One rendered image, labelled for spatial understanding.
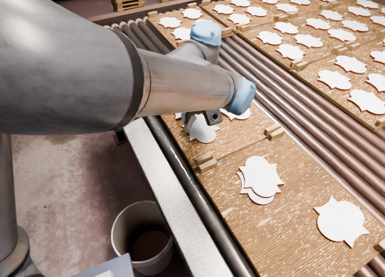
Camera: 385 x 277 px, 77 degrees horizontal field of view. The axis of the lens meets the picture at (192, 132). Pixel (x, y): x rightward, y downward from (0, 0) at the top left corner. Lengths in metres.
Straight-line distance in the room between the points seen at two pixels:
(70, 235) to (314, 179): 1.47
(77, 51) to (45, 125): 0.06
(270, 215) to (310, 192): 0.15
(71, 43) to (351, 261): 0.70
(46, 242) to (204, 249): 1.34
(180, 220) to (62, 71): 0.57
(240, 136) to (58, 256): 1.35
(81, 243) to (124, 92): 1.60
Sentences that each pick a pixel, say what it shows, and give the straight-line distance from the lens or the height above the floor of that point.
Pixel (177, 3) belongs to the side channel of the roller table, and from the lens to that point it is 1.77.
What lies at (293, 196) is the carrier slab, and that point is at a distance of 0.75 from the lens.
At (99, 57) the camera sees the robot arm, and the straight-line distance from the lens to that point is 0.19.
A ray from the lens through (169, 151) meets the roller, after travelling 0.80.
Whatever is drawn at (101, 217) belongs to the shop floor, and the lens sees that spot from 1.79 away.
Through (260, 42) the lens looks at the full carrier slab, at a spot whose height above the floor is 0.94.
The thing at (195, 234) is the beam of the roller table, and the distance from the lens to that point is 0.68.
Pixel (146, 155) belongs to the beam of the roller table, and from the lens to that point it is 0.81.
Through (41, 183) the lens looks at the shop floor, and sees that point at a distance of 2.10.
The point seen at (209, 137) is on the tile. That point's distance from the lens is 0.80.
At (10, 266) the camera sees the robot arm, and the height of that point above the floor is 1.15.
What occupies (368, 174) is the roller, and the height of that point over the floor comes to 0.92.
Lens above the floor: 1.56
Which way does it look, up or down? 48 degrees down
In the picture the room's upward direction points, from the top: straight up
